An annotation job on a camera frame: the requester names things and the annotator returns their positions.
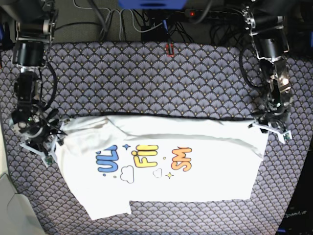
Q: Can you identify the blue box at top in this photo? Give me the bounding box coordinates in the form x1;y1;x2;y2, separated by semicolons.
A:
118;0;187;10

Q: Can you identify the black power strip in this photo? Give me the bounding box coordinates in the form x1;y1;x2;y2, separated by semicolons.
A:
183;8;242;19

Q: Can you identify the white cable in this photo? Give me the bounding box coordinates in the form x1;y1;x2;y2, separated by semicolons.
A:
73;0;164;40

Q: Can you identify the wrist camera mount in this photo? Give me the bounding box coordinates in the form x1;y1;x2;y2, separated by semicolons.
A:
248;121;293;144
19;117;71;168

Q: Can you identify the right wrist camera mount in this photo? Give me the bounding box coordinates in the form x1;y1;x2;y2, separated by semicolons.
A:
19;117;71;168

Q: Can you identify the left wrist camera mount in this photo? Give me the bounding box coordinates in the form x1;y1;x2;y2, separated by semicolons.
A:
248;121;293;144

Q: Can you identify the white printed T-shirt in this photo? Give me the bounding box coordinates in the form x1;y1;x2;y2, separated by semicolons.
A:
55;116;268;220

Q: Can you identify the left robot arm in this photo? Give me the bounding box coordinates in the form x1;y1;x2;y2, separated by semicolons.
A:
239;0;297;133

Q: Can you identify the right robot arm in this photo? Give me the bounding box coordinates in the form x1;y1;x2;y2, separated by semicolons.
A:
2;0;58;150

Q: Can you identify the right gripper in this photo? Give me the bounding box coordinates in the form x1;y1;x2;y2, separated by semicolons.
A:
10;109;61;147

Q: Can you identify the red clamp on table edge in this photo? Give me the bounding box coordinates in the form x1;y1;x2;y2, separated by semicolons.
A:
166;43;175;57

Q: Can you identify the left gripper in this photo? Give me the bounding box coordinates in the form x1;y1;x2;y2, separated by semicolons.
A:
251;100;291;130

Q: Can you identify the patterned purple table cloth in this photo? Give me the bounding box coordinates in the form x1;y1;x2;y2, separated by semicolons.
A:
0;42;313;235

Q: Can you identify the grey plastic bin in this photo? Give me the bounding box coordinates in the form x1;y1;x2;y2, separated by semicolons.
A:
0;173;45;235

